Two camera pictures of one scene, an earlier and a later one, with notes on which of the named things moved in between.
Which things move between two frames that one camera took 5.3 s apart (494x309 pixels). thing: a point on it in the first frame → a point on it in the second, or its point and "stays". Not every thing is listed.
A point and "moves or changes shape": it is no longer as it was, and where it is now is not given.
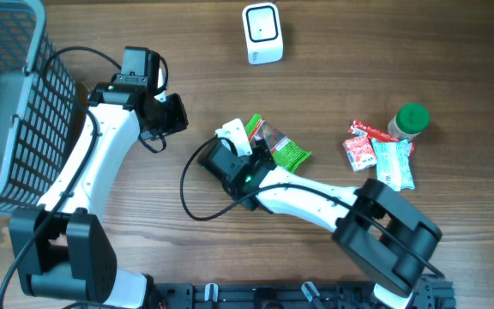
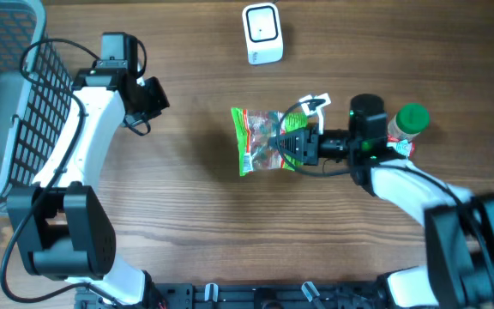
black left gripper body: [171, 117] → [153, 99]
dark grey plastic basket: [24, 105] stays
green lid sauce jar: [411, 119] stays
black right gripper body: [261, 152] → [334, 143]
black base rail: [267, 295] stays
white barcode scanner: [263, 32] stays
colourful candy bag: [286, 153] moves or changes shape
